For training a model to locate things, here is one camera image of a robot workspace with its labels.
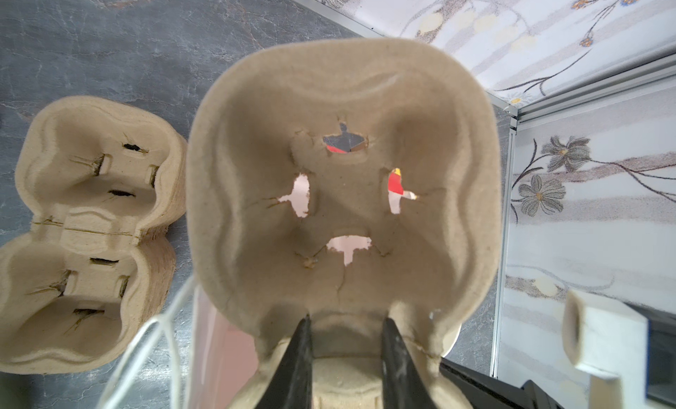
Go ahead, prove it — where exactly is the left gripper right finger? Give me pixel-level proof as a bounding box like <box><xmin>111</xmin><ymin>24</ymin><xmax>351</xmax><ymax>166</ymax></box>
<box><xmin>381</xmin><ymin>317</ymin><xmax>436</xmax><ymax>409</ymax></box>

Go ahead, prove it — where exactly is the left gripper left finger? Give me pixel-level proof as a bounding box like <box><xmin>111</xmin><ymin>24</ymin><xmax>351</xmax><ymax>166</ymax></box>
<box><xmin>255</xmin><ymin>315</ymin><xmax>313</xmax><ymax>409</ymax></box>

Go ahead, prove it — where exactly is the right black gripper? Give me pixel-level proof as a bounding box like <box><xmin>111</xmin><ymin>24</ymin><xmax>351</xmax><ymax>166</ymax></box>
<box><xmin>439</xmin><ymin>359</ymin><xmax>563</xmax><ymax>409</ymax></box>

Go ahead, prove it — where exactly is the red white paper bag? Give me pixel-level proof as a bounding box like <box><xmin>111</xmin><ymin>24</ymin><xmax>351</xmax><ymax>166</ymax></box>
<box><xmin>94</xmin><ymin>271</ymin><xmax>466</xmax><ymax>409</ymax></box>

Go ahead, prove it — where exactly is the single brown pulp carrier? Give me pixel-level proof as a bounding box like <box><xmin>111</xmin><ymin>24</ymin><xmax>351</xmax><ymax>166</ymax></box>
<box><xmin>187</xmin><ymin>38</ymin><xmax>502</xmax><ymax>408</ymax></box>

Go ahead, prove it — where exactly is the brown pulp cup carrier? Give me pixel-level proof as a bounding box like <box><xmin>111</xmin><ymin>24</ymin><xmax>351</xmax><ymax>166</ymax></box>
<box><xmin>1</xmin><ymin>95</ymin><xmax>187</xmax><ymax>375</ymax></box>

